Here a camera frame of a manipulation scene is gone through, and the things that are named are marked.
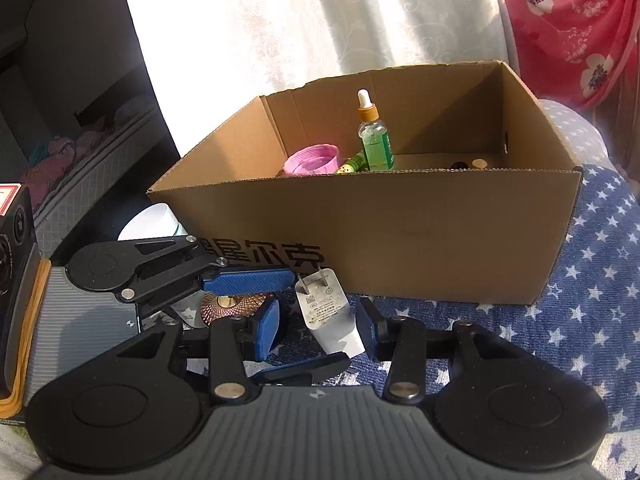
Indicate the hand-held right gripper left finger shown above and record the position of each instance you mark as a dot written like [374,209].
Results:
[270,330]

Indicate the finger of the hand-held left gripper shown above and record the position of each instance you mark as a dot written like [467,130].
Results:
[250,281]
[305,367]

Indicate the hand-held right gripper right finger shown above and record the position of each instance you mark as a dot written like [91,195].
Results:
[369,330]

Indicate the dark jar with rose-gold lid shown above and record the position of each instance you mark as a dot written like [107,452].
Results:
[235,305]

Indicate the white charger plug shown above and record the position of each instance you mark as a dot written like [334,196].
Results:
[325,315]

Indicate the brown cardboard box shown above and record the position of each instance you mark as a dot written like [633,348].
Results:
[400,235]

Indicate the white bottle with green label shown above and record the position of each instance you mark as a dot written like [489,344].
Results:
[150,222]

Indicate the pink plastic lid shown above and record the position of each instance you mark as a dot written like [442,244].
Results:
[310,160]

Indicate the green lip balm tube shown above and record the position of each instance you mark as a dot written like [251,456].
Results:
[352,164]

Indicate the green dropper bottle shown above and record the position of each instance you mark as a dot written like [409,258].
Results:
[376,145]

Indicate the black car charger gold tip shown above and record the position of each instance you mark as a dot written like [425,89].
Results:
[479,163]

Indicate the quilted grey mattress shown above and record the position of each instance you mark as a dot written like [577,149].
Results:
[110,180]

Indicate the pink clothes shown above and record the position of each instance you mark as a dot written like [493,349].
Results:
[60,155]

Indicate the blue white star blanket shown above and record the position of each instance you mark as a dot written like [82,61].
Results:
[600,260]

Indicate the white lace curtain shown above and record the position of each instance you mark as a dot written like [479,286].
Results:
[300,20]

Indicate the red floral blanket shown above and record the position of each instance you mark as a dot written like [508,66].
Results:
[575,20]

